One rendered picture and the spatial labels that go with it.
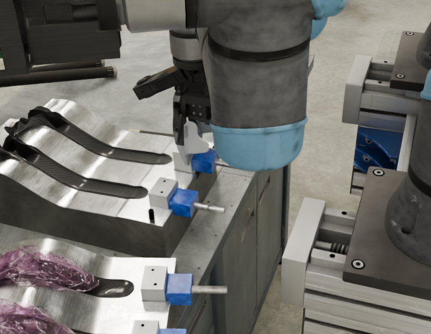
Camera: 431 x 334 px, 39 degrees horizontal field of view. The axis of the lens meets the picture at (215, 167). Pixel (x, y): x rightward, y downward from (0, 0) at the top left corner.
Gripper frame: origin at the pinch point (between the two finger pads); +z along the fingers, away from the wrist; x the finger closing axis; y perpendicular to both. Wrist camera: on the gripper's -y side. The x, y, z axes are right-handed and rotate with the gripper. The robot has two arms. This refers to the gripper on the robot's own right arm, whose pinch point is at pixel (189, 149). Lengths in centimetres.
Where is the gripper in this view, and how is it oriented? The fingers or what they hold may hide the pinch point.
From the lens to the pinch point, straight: 113.6
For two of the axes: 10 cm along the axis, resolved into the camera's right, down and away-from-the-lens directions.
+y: 9.4, 1.7, -3.0
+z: 0.4, 8.0, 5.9
